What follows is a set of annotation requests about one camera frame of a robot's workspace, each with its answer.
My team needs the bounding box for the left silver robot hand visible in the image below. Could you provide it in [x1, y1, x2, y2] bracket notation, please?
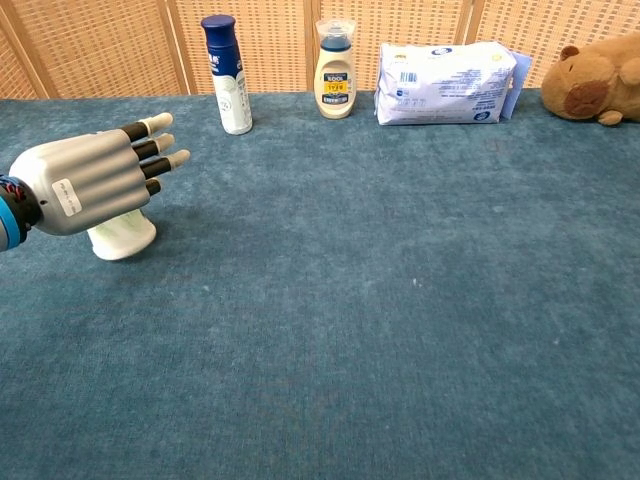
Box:
[8, 112, 192, 237]

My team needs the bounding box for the blue-capped white bottle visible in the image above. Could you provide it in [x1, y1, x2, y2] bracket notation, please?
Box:
[200, 14, 254, 136]

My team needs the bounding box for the clear-capped cream bottle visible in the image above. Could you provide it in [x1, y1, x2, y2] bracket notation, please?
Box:
[313, 18, 357, 121]

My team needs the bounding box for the woven bamboo folding screen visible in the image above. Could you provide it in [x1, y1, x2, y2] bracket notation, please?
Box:
[0, 0, 640, 100]

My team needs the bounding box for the blue table cloth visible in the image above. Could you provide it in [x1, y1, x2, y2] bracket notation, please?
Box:
[0, 88, 640, 480]

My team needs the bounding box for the white tissue pack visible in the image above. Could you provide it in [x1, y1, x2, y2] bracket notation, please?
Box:
[374, 40, 534, 127]

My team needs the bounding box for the brown capybara plush toy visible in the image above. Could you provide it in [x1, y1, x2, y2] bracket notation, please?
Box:
[541, 31, 640, 127]

